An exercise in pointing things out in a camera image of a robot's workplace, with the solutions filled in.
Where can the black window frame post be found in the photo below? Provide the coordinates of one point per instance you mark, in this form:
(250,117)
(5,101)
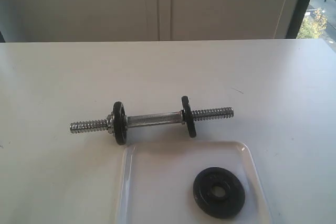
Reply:
(296,19)

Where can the white cabinet doors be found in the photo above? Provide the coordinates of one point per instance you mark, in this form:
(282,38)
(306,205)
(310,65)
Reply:
(144,20)

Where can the black weight plate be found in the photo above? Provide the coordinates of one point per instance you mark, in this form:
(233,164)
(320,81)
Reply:
(119,123)
(219,193)
(188,117)

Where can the chrome threaded dumbbell bar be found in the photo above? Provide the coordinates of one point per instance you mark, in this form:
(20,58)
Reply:
(154,119)

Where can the white rectangular tray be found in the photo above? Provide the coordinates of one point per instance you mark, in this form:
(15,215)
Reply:
(156,184)

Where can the chrome collar nut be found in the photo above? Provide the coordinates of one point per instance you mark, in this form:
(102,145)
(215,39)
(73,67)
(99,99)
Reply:
(109,121)

